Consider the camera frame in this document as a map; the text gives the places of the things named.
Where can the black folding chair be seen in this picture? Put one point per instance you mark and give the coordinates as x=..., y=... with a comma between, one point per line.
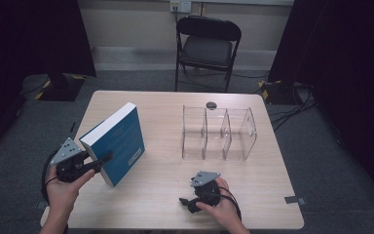
x=207, y=48

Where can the blue book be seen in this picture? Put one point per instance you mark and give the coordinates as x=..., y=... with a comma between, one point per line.
x=117, y=146

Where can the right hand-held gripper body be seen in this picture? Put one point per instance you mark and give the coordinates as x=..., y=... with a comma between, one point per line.
x=207, y=191

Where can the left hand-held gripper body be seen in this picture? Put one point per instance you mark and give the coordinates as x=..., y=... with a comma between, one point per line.
x=69, y=169

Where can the black curtain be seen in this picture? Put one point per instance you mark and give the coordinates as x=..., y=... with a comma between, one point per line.
x=344, y=81
x=19, y=48

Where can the grey tape strip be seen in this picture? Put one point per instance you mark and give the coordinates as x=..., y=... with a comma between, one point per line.
x=41, y=204
x=294, y=199

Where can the person's right hand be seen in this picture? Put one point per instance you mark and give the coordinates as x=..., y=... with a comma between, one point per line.
x=220, y=211

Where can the clear acrylic book rack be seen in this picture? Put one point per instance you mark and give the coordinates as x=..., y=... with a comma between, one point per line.
x=219, y=136

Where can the person's left hand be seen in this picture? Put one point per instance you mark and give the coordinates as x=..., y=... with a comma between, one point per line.
x=61, y=195

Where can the white wall socket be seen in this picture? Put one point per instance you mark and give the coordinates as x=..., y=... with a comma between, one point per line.
x=180, y=6

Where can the black stand base yellow tape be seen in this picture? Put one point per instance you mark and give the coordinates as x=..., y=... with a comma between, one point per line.
x=60, y=89
x=279, y=92

